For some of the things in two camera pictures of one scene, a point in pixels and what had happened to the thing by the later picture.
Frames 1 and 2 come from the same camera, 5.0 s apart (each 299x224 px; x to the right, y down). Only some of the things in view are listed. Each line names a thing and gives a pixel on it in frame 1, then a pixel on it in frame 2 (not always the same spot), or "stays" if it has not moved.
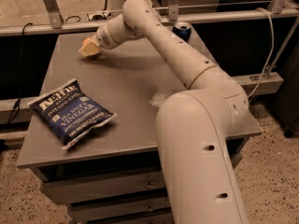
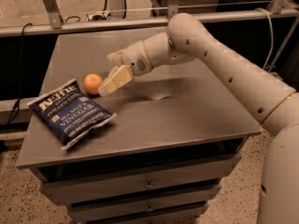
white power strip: x=99 y=16 stays
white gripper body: x=104 y=39 -> x=135 y=57
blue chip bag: x=70 y=113 stays
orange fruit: x=86 y=41 -> x=92 y=83
